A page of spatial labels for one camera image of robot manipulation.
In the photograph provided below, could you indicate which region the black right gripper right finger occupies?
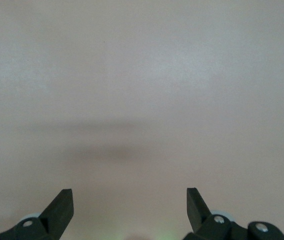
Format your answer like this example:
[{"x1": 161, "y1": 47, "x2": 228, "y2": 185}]
[{"x1": 182, "y1": 187, "x2": 249, "y2": 240}]

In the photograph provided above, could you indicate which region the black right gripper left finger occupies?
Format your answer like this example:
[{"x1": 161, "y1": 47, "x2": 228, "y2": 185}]
[{"x1": 0, "y1": 188, "x2": 74, "y2": 240}]

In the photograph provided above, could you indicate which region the brown table mat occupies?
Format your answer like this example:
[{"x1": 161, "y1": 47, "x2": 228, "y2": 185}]
[{"x1": 0, "y1": 0, "x2": 284, "y2": 240}]

